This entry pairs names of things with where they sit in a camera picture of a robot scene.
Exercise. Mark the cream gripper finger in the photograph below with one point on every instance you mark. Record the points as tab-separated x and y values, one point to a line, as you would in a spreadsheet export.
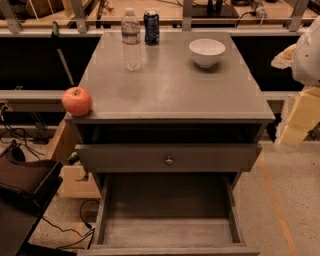
301	114
284	59

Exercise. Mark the clear plastic water bottle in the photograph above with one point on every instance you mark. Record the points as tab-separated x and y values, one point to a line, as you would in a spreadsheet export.
130	28

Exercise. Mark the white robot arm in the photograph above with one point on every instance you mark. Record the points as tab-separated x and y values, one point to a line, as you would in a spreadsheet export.
306	58

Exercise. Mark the grey wooden drawer cabinet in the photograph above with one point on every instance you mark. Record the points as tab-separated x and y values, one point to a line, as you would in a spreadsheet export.
170	100

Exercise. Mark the open grey middle drawer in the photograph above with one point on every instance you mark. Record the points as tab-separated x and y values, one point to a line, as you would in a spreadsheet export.
167	215

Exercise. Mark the upper grey drawer with knob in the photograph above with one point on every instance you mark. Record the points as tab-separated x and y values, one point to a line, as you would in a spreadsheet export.
165	158

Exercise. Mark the white ceramic bowl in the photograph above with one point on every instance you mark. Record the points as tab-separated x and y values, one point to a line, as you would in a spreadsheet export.
206	52

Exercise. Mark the dark blue soda can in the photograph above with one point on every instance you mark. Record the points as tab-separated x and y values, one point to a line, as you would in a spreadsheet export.
151	23

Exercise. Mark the red apple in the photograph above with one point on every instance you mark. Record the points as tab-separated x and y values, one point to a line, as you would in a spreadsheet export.
77	101

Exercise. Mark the light wooden box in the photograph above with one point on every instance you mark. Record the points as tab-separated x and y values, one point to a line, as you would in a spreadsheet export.
77	184

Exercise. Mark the dark brown chair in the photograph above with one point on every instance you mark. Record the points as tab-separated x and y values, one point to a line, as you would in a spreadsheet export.
26	189

